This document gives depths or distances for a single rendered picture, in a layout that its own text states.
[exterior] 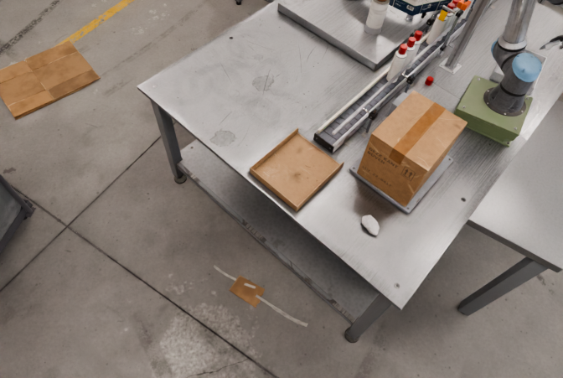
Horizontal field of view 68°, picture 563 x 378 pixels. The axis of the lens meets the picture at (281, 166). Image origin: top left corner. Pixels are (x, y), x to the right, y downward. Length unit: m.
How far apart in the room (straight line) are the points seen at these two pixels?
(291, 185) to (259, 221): 0.64
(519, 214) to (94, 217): 2.23
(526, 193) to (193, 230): 1.73
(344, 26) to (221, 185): 1.10
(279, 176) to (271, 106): 0.39
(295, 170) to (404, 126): 0.48
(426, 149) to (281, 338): 1.28
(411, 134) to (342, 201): 0.38
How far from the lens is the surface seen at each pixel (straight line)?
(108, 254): 2.62
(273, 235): 2.29
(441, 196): 1.87
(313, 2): 2.51
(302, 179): 1.75
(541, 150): 2.24
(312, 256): 2.27
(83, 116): 3.24
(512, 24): 2.08
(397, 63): 2.04
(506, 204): 1.98
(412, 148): 1.58
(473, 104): 2.14
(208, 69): 2.15
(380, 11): 2.28
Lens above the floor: 2.31
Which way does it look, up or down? 57 degrees down
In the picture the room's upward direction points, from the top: 6 degrees clockwise
